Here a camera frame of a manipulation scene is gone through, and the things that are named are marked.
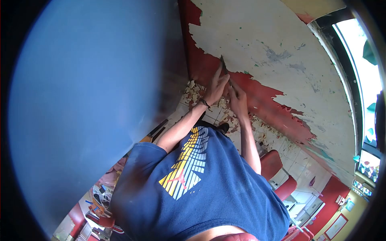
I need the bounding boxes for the person's right hand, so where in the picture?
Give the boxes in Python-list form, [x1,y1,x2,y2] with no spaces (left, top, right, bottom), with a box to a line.
[227,81,250,120]

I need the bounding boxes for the person's left hand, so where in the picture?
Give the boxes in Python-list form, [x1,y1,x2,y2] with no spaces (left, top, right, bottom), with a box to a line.
[202,66,230,106]

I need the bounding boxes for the person's right fingers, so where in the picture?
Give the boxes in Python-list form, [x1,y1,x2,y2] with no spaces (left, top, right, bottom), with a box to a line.
[227,81,245,101]

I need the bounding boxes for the person's left fingers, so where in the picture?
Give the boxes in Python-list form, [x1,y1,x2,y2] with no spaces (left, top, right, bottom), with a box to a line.
[213,66,230,94]

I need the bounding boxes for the metal paint scraper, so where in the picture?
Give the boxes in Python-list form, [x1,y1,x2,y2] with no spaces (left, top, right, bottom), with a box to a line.
[220,55,236,91]

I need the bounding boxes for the pile of paint chips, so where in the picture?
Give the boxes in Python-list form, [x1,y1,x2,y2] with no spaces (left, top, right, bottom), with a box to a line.
[180,80,303,152]

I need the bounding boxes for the person's legs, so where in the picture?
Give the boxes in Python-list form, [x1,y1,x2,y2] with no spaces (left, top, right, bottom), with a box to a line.
[196,111,230,137]

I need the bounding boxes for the red padded chair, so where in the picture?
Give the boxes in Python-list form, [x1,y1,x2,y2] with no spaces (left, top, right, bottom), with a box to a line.
[260,150,298,201]
[86,210,125,234]

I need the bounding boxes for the person's body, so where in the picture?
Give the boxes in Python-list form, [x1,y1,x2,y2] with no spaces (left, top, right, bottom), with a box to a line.
[110,121,291,241]

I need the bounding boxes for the red framed picture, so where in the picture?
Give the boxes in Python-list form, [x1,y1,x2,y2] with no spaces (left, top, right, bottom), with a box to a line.
[324,213,349,240]

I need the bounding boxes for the window with dark frame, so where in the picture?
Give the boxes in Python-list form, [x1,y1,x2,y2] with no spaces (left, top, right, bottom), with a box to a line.
[308,11,385,157]

